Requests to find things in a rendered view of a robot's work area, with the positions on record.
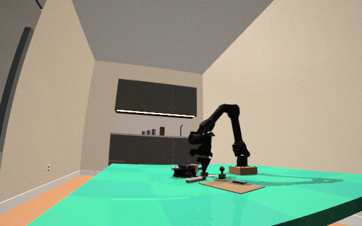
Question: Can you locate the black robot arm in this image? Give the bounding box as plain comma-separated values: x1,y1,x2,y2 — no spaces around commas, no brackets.
188,104,250,167

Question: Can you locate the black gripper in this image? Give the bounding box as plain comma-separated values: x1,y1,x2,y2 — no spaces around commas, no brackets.
197,144,212,173

